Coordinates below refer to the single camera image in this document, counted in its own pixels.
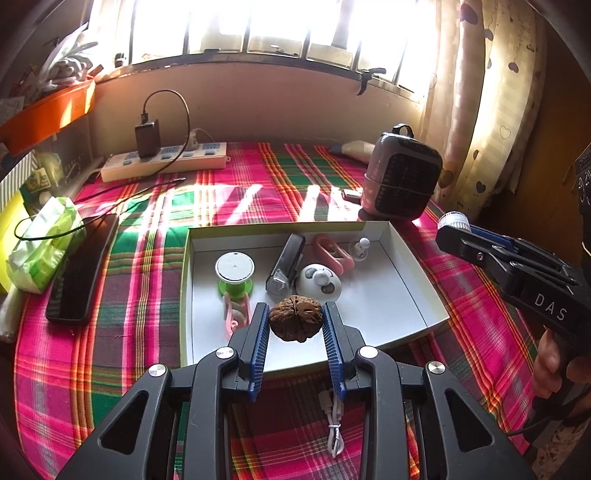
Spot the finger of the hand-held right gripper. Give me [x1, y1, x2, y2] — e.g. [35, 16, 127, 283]
[464, 224, 575, 280]
[436, 223, 525, 297]

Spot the black window clip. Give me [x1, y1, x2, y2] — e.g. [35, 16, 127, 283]
[357, 68, 387, 97]

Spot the pink clip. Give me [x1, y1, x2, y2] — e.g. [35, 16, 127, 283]
[222, 295, 252, 344]
[314, 233, 355, 273]

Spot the white striped box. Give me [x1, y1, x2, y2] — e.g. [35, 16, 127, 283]
[0, 152, 38, 208]

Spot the black charger cable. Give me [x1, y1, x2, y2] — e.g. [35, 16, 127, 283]
[14, 89, 191, 241]

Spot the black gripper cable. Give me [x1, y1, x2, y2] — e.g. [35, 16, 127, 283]
[505, 414, 557, 438]

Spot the heart-print curtain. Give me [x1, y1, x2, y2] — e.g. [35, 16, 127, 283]
[416, 0, 550, 217]

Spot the green and white spool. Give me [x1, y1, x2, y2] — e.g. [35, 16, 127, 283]
[214, 251, 256, 300]

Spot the dark portable heater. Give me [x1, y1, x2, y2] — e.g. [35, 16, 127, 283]
[359, 124, 443, 221]

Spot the green and white cardboard box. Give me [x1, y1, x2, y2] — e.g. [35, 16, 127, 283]
[179, 220, 451, 372]

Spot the green wet wipes pack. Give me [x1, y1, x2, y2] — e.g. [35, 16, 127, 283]
[6, 196, 86, 294]

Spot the white power strip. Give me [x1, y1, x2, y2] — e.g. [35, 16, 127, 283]
[100, 142, 228, 183]

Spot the white plastic bag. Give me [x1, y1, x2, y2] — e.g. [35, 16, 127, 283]
[32, 23, 100, 90]

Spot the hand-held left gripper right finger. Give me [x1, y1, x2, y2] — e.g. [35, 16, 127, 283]
[322, 301, 536, 480]

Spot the plaid tablecloth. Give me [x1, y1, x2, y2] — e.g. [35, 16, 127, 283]
[14, 141, 542, 480]

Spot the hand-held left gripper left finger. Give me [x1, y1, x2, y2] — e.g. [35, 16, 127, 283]
[55, 302, 271, 480]

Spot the white usb cable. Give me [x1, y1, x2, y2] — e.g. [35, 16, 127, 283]
[318, 390, 346, 459]

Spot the person's right hand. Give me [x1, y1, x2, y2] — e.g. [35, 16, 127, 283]
[531, 325, 574, 400]

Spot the brown walnut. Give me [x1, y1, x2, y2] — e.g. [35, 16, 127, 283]
[269, 296, 323, 343]

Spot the black charger adapter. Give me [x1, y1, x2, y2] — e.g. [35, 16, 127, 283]
[135, 120, 160, 160]

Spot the orange plastic bin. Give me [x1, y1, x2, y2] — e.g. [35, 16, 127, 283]
[0, 78, 97, 155]

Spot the yellow box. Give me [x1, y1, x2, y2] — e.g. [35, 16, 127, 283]
[0, 191, 26, 294]

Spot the black smartphone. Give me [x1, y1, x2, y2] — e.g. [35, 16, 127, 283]
[45, 213, 120, 324]

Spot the black rectangular flashlight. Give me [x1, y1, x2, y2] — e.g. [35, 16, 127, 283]
[265, 233, 307, 296]

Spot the white tube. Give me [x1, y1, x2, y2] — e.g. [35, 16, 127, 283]
[330, 141, 377, 163]

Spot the white round mouse-shaped gadget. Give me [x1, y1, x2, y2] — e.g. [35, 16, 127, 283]
[295, 263, 343, 302]

